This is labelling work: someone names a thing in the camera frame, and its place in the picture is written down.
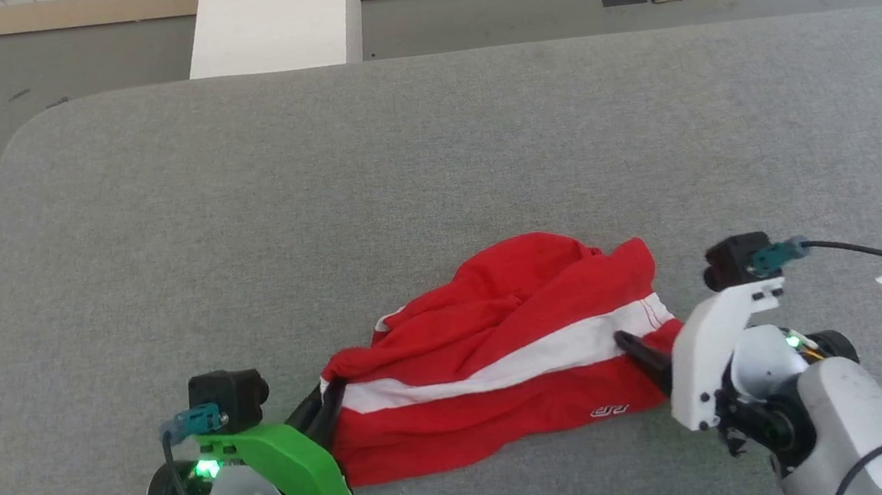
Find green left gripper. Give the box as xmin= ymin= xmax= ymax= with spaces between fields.
xmin=134 ymin=377 xmax=360 ymax=495

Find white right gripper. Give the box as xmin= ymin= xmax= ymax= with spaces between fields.
xmin=608 ymin=268 xmax=866 ymax=441

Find red garment with white stripe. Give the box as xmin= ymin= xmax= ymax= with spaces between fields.
xmin=304 ymin=216 xmax=699 ymax=492

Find grey fabric sofa cushion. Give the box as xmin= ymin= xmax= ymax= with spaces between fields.
xmin=0 ymin=2 xmax=882 ymax=495

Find white rectangular box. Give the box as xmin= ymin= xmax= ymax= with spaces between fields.
xmin=181 ymin=0 xmax=369 ymax=83

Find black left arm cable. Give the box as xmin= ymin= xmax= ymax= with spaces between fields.
xmin=157 ymin=401 xmax=231 ymax=495

